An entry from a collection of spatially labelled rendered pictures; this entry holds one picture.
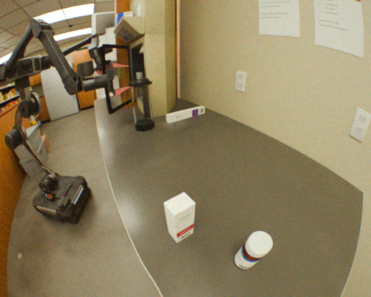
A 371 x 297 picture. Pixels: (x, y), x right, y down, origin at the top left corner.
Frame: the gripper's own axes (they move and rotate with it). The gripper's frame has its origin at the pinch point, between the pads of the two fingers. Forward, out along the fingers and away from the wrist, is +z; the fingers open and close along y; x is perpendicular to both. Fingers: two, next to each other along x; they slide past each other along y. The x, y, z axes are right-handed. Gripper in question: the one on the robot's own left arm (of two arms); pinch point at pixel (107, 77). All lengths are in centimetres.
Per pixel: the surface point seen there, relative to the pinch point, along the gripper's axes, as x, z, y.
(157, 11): -2.8, -18.2, -43.0
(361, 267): 78, 120, -113
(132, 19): 6.1, -17.6, -31.6
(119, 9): -22, -46, -18
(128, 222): 64, 42, -28
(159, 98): -2.9, 27.0, -22.0
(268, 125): 8, 58, -72
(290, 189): 49, 59, -67
